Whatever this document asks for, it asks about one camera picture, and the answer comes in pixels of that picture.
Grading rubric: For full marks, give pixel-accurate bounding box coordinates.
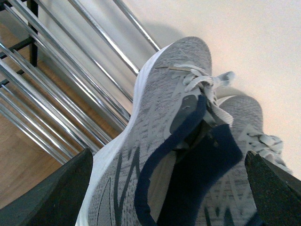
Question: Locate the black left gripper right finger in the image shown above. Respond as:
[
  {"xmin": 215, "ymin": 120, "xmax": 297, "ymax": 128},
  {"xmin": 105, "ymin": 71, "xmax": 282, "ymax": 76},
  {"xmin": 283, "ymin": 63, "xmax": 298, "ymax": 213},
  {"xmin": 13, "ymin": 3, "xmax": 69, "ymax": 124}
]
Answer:
[{"xmin": 245, "ymin": 151, "xmax": 301, "ymax": 226}]

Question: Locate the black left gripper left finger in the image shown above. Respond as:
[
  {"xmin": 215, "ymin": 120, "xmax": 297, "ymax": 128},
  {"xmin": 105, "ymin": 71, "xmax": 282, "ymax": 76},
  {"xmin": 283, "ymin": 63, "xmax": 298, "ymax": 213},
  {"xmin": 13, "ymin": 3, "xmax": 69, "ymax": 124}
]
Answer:
[{"xmin": 0, "ymin": 148, "xmax": 93, "ymax": 226}]

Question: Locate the grey knit sneaker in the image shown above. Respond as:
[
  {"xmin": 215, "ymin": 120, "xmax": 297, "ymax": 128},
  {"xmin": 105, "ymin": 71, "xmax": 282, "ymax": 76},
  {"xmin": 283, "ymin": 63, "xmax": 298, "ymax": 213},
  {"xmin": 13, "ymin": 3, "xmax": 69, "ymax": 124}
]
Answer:
[
  {"xmin": 196, "ymin": 96, "xmax": 292, "ymax": 226},
  {"xmin": 76, "ymin": 37, "xmax": 234, "ymax": 226}
]

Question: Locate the black metal shoe rack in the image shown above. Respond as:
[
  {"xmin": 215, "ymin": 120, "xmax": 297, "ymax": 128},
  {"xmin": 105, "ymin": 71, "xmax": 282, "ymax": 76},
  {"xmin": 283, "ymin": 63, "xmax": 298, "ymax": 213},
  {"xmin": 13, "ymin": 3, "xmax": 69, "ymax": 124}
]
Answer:
[{"xmin": 0, "ymin": 0, "xmax": 163, "ymax": 165}]

